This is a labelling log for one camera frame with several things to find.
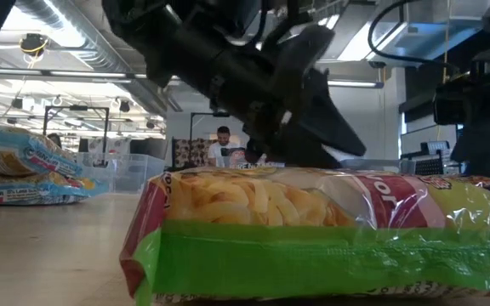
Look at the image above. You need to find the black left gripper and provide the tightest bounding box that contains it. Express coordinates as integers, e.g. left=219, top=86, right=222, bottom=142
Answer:
left=210, top=63, right=368, bottom=169

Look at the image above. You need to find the long ceiling light strip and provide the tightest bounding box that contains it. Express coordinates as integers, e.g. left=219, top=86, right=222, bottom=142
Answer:
left=0, top=69, right=385, bottom=89

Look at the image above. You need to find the black right camera cable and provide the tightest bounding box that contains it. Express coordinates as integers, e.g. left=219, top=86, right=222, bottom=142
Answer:
left=367, top=0, right=463, bottom=71

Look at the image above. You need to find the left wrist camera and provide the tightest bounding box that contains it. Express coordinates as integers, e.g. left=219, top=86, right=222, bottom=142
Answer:
left=270, top=24, right=336, bottom=124

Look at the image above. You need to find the patterned fabric chair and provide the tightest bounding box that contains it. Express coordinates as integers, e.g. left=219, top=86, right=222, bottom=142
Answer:
left=171, top=137, right=216, bottom=170

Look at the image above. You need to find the black gantry frame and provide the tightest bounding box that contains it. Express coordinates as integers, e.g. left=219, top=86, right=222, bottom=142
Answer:
left=189, top=110, right=231, bottom=141
left=42, top=105, right=111, bottom=154

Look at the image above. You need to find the black ceiling device yellow cable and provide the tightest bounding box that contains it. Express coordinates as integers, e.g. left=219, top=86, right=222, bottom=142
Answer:
left=18, top=32, right=49, bottom=57

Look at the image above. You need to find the blue-edged Maruchan ramen pack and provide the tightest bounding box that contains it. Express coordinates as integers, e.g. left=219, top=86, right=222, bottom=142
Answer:
left=0, top=172, right=111, bottom=207
left=0, top=122, right=85, bottom=179

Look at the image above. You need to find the person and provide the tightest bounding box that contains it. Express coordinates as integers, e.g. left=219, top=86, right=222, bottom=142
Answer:
left=208, top=125, right=246, bottom=168
left=47, top=132, right=64, bottom=150

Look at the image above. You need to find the green red chips bag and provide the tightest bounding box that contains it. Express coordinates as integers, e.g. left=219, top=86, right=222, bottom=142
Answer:
left=119, top=166, right=490, bottom=306

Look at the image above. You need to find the clear plastic bin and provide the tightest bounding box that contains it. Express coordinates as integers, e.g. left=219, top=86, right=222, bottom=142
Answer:
left=74, top=151, right=168, bottom=195

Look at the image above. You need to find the black perforated desk organiser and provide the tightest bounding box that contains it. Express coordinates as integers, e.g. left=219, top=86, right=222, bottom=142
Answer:
left=400, top=139, right=459, bottom=176

